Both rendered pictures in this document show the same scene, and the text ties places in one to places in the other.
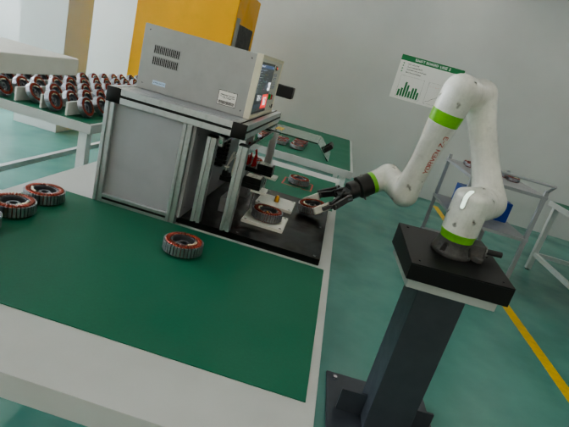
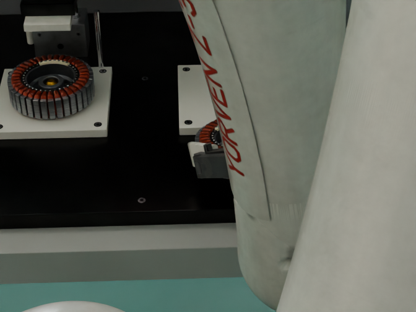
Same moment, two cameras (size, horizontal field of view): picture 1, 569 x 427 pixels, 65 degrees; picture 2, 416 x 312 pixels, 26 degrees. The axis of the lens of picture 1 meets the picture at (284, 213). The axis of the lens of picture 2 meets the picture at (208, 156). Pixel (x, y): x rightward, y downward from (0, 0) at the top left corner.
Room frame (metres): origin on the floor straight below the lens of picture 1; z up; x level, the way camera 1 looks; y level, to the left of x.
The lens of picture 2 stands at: (1.62, -0.95, 1.46)
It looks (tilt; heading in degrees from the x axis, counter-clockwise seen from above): 38 degrees down; 84
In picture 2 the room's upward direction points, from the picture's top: straight up
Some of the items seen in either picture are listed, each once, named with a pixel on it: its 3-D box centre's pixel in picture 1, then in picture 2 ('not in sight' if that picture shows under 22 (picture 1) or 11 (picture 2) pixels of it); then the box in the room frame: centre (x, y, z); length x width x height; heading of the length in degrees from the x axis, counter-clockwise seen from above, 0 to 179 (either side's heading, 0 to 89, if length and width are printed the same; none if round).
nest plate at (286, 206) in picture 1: (275, 202); (234, 97); (1.76, 0.05, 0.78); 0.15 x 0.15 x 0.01; 87
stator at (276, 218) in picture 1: (267, 213); (51, 85); (1.52, 0.06, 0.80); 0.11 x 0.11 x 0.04
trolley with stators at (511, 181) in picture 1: (474, 218); not in sight; (3.87, -1.63, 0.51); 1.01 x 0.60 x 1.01; 177
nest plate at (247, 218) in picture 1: (265, 219); (53, 101); (1.52, 0.06, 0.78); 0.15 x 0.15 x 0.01; 87
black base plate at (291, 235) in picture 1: (266, 213); (144, 103); (1.64, 0.07, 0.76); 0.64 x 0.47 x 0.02; 177
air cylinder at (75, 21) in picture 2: (229, 202); (61, 32); (1.53, 0.20, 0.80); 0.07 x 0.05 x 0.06; 177
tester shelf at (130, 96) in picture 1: (209, 107); not in sight; (1.66, 0.37, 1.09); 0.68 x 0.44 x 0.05; 177
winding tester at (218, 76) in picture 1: (217, 73); not in sight; (1.67, 0.37, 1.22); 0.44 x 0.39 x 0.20; 177
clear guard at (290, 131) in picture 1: (293, 139); not in sight; (1.84, 0.05, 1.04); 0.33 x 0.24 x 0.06; 87
